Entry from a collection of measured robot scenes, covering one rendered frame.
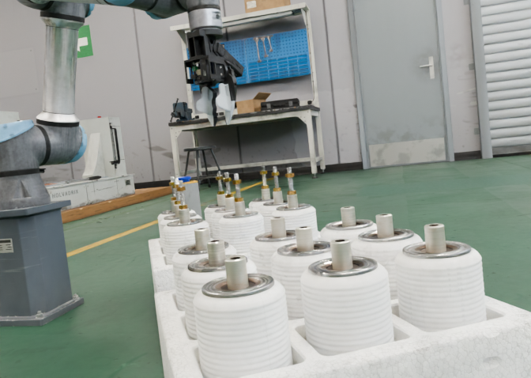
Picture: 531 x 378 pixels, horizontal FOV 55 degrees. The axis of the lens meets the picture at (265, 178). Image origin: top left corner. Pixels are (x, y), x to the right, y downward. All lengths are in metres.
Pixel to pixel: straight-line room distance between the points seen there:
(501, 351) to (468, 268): 0.09
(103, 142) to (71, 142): 3.24
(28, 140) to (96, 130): 3.36
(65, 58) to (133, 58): 5.39
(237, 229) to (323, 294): 0.53
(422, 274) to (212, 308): 0.23
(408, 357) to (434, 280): 0.09
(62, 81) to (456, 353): 1.26
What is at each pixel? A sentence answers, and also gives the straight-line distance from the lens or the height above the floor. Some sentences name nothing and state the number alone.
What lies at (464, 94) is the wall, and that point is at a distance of 6.07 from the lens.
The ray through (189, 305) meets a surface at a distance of 0.64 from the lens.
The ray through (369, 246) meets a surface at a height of 0.25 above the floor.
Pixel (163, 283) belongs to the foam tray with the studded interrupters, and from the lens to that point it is 1.02.
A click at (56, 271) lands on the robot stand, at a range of 1.51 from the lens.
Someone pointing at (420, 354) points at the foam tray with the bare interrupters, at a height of 0.17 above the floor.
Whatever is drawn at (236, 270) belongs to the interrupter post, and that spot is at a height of 0.27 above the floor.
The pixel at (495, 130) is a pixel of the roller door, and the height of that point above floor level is 0.29.
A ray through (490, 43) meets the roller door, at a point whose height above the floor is 1.21.
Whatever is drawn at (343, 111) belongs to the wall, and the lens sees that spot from 6.05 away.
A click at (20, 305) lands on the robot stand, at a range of 1.50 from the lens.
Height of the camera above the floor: 0.39
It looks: 4 degrees down
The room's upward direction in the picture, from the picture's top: 6 degrees counter-clockwise
